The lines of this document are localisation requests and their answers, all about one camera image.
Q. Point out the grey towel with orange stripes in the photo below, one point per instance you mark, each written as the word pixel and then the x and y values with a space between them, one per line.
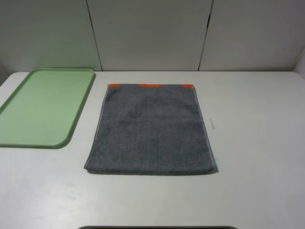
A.
pixel 151 129

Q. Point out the light green plastic tray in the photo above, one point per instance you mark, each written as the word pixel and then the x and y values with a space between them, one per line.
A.
pixel 44 109

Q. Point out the clear tape strip on table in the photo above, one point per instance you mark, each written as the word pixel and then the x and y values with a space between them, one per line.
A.
pixel 212 124

